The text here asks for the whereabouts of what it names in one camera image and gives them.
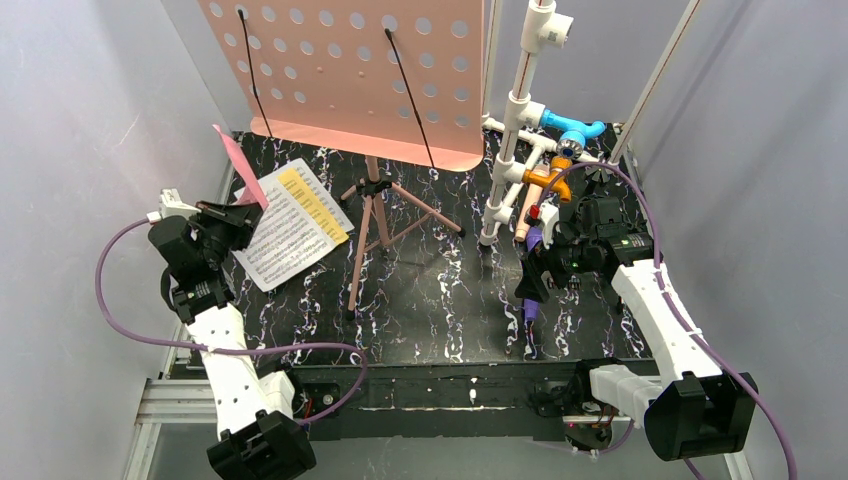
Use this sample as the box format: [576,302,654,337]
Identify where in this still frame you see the pink microphone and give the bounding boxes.
[514,183,543,244]

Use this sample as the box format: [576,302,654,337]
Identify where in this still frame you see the yellow sheet music page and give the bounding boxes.
[277,168,349,245]

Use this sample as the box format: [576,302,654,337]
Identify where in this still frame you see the orange faucet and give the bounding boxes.
[522,156,572,203]

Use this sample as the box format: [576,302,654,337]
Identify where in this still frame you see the white sheet music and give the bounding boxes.
[233,187,338,292]

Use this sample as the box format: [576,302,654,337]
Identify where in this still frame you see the white pvc pipe frame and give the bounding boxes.
[478,1,701,247]

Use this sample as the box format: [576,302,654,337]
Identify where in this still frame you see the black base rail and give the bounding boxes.
[135,357,737,444]

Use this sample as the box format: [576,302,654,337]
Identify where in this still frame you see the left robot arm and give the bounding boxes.
[148,191,316,479]

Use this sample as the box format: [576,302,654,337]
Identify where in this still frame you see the sheet music pages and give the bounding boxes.
[259,158,354,233]

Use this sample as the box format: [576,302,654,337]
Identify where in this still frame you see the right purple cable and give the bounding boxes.
[536,160,800,480]

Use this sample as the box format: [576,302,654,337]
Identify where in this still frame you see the pink sheet music page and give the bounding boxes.
[212,124,269,211]

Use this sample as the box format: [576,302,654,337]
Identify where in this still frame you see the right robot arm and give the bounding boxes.
[515,197,755,461]

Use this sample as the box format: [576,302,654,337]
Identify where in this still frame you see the purple microphone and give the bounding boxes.
[523,227,543,327]

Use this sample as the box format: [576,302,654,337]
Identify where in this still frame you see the blue faucet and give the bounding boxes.
[539,109,606,161]

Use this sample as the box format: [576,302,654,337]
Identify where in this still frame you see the pink music stand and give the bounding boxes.
[197,0,488,323]

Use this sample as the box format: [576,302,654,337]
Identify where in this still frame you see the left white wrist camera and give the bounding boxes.
[146,188,200,225]

